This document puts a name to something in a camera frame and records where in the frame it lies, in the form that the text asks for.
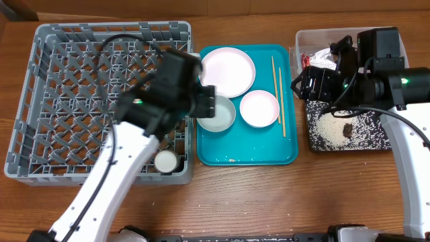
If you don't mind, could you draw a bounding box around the wooden chopstick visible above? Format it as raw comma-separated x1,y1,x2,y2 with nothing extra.
278,67,286,138
271,56,281,124

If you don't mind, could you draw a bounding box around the wooden chopstick right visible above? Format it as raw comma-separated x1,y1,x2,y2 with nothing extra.
278,67,286,138

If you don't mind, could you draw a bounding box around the clear plastic bin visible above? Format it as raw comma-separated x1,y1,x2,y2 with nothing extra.
293,27,409,104

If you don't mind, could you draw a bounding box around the black tray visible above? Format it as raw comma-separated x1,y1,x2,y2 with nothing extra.
305,101,391,152

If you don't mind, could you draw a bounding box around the large white plate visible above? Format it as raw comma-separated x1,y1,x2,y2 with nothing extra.
200,47,256,98

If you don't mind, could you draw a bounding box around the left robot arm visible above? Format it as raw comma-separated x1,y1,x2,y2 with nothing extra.
28,49,215,241

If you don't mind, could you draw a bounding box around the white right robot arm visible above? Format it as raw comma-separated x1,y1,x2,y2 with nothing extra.
290,27,429,241

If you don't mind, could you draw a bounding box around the red snack wrapper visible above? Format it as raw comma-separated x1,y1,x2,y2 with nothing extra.
300,53,310,69

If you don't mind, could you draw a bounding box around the teal serving tray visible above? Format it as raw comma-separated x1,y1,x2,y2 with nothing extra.
196,44,298,165

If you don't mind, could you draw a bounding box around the white tissue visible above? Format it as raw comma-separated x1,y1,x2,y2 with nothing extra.
309,48,337,70

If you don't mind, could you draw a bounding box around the brown food scrap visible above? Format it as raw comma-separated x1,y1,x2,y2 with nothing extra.
343,123,353,138

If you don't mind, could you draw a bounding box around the wooden chopstick left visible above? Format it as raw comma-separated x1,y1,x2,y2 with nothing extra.
271,56,281,124

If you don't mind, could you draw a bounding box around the white cup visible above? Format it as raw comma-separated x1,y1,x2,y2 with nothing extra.
154,150,180,173

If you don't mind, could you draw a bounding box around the grey plastic dish rack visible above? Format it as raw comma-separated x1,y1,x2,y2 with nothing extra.
4,21,193,186

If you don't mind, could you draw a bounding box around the grey bowl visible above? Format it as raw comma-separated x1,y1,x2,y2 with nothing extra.
197,95,236,132

